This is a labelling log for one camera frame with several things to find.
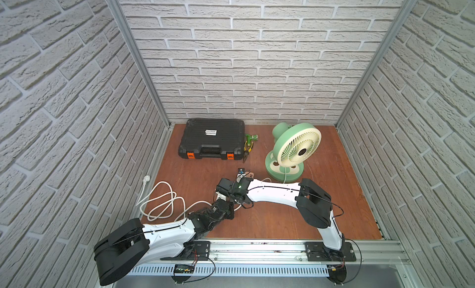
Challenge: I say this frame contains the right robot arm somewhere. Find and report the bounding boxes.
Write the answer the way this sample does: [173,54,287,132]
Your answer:
[216,177,345,251]

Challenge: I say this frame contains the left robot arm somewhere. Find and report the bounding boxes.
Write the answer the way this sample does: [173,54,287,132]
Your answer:
[94,199,235,286]

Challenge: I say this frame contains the green desk fan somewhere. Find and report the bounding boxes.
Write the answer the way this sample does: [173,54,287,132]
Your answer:
[265,122,322,184]

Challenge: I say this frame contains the yellow black pliers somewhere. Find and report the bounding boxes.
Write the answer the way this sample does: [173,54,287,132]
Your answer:
[242,141,254,163]

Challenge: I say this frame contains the black tool case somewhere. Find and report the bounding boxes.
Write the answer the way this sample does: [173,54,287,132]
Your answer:
[178,118,245,161]

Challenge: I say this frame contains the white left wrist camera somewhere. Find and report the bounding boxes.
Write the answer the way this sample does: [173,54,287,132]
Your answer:
[216,192,228,201]

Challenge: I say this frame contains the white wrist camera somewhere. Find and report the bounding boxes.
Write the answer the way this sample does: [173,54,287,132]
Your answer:
[216,192,228,201]
[236,168,252,179]

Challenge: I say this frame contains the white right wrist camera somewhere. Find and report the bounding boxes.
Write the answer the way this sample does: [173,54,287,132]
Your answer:
[236,168,252,179]

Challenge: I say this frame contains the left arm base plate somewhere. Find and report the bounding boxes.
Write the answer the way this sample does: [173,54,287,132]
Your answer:
[161,240,211,262]

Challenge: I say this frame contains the green hose nozzle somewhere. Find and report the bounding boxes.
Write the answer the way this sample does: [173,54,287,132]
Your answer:
[246,134,259,147]

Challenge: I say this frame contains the white power strip cable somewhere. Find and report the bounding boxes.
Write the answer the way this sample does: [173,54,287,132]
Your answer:
[135,174,214,222]

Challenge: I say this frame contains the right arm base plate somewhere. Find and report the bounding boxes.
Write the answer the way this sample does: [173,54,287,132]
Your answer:
[304,242,356,262]

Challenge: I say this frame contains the aluminium front rail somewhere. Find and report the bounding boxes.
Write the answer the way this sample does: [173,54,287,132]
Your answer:
[115,239,423,288]

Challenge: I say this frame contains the left aluminium corner post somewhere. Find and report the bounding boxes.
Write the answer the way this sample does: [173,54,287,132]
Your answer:
[106,0,171,129]

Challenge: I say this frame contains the aluminium corner post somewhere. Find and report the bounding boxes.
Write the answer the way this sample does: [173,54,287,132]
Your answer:
[106,0,171,129]
[335,0,418,130]

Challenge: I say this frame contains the right aluminium corner post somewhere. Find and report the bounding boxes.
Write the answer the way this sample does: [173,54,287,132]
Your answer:
[335,0,418,130]

